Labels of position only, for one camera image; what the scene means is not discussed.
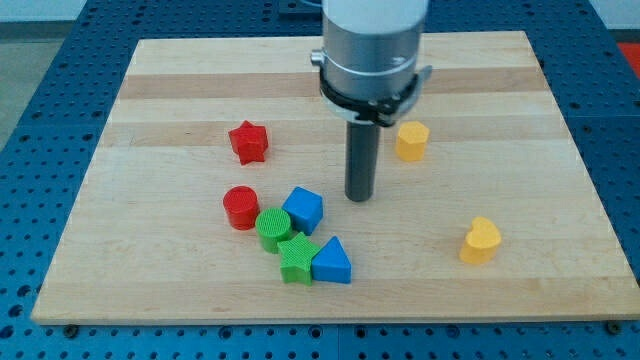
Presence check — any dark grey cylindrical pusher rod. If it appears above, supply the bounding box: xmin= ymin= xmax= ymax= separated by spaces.
xmin=345 ymin=122 xmax=380 ymax=202

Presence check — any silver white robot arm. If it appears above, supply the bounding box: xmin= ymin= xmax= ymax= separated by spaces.
xmin=310 ymin=0 xmax=432 ymax=202

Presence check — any red star block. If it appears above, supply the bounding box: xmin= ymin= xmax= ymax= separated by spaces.
xmin=228 ymin=120 xmax=269 ymax=165

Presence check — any green star block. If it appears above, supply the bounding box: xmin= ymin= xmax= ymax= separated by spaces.
xmin=278 ymin=232 xmax=321 ymax=286

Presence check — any yellow hexagon block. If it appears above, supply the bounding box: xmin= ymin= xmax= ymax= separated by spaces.
xmin=395 ymin=121 xmax=430 ymax=162

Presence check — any blue cube block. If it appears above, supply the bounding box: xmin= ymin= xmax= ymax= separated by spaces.
xmin=282 ymin=187 xmax=324 ymax=236

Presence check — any green cylinder block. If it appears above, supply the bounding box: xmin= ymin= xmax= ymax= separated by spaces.
xmin=255 ymin=208 xmax=292 ymax=254

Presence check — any blue triangle block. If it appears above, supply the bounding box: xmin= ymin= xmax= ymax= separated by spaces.
xmin=311 ymin=236 xmax=352 ymax=284

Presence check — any red cylinder block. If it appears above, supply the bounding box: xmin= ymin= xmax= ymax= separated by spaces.
xmin=223 ymin=186 xmax=260 ymax=230

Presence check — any light wooden board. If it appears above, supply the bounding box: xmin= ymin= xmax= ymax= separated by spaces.
xmin=30 ymin=30 xmax=640 ymax=326

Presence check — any yellow heart block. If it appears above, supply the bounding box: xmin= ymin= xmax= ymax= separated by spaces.
xmin=459 ymin=216 xmax=502 ymax=265

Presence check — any blue perforated metal base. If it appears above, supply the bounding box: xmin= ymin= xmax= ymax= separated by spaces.
xmin=1 ymin=1 xmax=639 ymax=359

